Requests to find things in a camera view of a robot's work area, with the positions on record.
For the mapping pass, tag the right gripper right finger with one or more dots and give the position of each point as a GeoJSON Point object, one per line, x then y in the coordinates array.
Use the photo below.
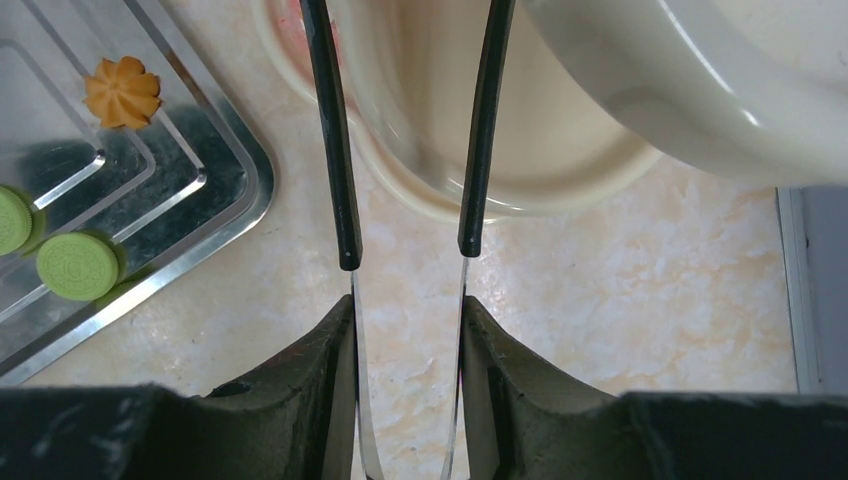
{"type": "Point", "coordinates": [527, 419]}

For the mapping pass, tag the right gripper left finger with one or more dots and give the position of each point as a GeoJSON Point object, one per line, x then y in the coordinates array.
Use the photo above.
{"type": "Point", "coordinates": [292, 417]}

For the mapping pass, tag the stainless steel tray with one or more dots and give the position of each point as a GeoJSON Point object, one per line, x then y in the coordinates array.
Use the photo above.
{"type": "Point", "coordinates": [165, 197]}

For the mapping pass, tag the black-tipped metal tongs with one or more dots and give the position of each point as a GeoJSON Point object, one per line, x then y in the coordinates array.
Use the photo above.
{"type": "Point", "coordinates": [330, 100]}

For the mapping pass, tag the green macaron lower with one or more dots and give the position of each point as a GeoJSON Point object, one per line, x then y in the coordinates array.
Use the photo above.
{"type": "Point", "coordinates": [77, 266]}

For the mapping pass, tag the green macaron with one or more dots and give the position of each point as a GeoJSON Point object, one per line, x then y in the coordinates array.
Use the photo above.
{"type": "Point", "coordinates": [16, 221]}
{"type": "Point", "coordinates": [77, 266]}

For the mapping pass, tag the cream three-tier dessert stand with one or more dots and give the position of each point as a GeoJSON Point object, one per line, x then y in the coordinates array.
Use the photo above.
{"type": "Point", "coordinates": [594, 92]}

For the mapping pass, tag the green macaron upper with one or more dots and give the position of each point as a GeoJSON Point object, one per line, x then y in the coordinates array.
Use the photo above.
{"type": "Point", "coordinates": [16, 221]}

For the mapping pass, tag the orange flower cookie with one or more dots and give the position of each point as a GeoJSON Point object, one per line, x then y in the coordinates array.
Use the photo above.
{"type": "Point", "coordinates": [122, 93]}

